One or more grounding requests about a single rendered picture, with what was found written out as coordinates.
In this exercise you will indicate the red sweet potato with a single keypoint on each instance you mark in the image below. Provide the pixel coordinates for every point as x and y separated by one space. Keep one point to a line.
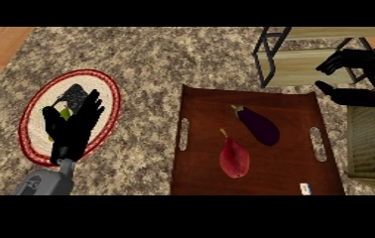
233 157

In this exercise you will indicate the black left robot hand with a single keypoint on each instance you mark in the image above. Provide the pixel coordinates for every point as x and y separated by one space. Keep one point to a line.
72 129

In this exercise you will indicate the black-framed wooden tiered shelf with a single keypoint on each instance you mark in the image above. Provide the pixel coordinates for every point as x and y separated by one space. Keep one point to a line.
297 66

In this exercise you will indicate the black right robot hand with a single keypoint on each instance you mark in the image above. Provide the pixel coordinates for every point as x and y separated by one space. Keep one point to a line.
348 95

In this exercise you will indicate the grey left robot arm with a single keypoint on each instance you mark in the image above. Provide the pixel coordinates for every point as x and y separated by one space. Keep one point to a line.
46 179

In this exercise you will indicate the dark purple eggplant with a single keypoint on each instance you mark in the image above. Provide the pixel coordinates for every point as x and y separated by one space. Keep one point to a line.
258 124

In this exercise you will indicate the round red-rimmed woven placemat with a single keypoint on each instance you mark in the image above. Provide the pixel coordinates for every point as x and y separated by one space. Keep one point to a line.
37 126

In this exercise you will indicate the pale ribbed appliance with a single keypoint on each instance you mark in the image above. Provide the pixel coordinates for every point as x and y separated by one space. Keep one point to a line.
361 142

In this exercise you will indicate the dark speckled avocado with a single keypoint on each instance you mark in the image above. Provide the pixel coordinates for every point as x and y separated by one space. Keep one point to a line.
72 97

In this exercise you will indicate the yellow-green pepper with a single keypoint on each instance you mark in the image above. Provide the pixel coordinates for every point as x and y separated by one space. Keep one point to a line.
65 113

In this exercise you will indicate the brown wooden tray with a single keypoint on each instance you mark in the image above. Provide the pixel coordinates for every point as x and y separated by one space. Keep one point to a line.
254 169

